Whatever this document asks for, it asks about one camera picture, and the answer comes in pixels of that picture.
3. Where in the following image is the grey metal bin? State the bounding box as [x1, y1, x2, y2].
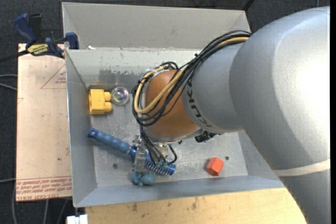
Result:
[61, 2, 286, 208]

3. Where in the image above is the clear glass ball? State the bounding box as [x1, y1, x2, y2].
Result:
[111, 86, 130, 106]

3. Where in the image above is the blue bottle brush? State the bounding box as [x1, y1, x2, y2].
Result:
[87, 127, 177, 178]

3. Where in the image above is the brown cardboard board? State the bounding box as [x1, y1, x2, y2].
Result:
[15, 43, 73, 202]

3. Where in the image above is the orange-red angular block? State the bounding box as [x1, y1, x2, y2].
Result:
[205, 157, 225, 177]

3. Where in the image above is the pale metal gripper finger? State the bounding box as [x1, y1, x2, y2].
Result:
[133, 148, 148, 174]
[132, 134, 144, 152]

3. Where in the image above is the blue rubber toy animal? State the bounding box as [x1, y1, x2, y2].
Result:
[130, 170, 156, 187]

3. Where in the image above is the yellow toy building block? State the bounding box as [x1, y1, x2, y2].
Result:
[88, 89, 113, 115]

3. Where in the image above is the black cylinder on white bracket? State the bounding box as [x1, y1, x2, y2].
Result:
[194, 130, 224, 143]

